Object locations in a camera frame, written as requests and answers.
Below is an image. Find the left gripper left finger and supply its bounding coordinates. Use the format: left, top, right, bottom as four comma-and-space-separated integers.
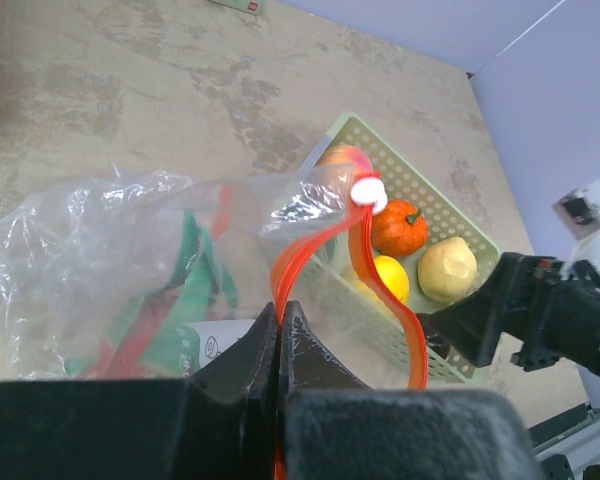
0, 305, 279, 479

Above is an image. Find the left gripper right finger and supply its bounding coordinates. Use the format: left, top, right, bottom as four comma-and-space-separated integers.
278, 301, 545, 479

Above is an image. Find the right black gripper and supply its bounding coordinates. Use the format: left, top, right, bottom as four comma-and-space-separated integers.
424, 252, 600, 376

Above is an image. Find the pink dragon fruit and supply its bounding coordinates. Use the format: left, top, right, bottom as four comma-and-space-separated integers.
64, 211, 255, 379

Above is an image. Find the clear zip top bag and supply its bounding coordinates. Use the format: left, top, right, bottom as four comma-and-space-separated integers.
0, 166, 427, 388

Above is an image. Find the yellow potato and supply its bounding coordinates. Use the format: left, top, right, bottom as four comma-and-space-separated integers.
417, 237, 478, 304

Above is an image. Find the yellow lemon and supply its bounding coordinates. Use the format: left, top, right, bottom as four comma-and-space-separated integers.
341, 255, 410, 304

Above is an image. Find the small orange pumpkin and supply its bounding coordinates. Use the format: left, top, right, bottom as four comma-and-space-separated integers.
371, 200, 429, 258

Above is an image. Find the light green plastic basket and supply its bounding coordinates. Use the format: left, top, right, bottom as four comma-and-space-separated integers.
289, 110, 501, 386

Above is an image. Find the peach fruit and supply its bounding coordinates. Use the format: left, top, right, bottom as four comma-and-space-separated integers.
316, 144, 373, 175

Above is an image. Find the small green white box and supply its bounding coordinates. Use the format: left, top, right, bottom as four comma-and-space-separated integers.
209, 0, 265, 16

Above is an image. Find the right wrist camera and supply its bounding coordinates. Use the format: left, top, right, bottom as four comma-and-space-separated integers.
553, 179, 600, 270

